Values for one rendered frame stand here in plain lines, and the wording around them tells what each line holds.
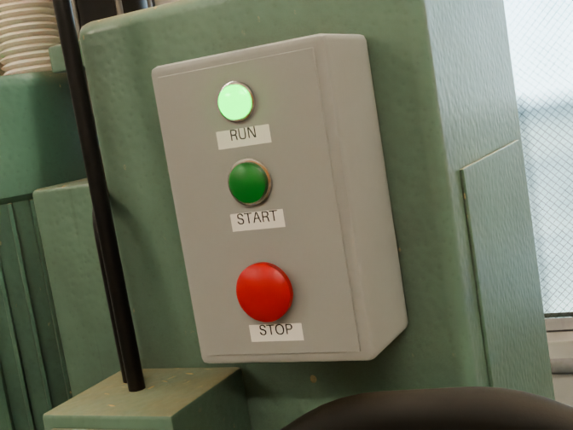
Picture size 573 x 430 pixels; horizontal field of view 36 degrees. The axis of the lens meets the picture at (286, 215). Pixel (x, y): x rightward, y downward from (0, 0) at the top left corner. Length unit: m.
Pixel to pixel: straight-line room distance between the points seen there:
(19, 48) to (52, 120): 1.52
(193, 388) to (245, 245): 0.11
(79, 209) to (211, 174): 0.20
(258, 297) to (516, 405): 0.13
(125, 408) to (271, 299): 0.12
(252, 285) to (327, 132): 0.08
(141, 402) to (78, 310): 0.16
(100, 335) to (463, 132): 0.30
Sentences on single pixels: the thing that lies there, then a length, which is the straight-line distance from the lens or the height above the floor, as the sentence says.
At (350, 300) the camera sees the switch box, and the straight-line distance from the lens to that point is 0.43.
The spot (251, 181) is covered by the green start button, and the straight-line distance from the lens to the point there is 0.43.
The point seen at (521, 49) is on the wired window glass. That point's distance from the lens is 2.00.
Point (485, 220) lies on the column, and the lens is 0.53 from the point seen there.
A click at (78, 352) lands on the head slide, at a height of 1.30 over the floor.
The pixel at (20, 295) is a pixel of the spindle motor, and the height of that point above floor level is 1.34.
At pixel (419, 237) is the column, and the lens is 0.48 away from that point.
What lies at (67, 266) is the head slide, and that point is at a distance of 0.65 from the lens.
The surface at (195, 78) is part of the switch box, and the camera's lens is 0.45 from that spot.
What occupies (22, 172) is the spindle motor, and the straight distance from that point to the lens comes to 0.68.
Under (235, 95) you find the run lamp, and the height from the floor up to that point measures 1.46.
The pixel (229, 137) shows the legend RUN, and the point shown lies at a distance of 0.44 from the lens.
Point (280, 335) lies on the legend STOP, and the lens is 0.45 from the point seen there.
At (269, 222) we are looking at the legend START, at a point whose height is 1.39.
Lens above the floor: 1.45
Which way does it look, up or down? 7 degrees down
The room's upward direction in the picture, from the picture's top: 9 degrees counter-clockwise
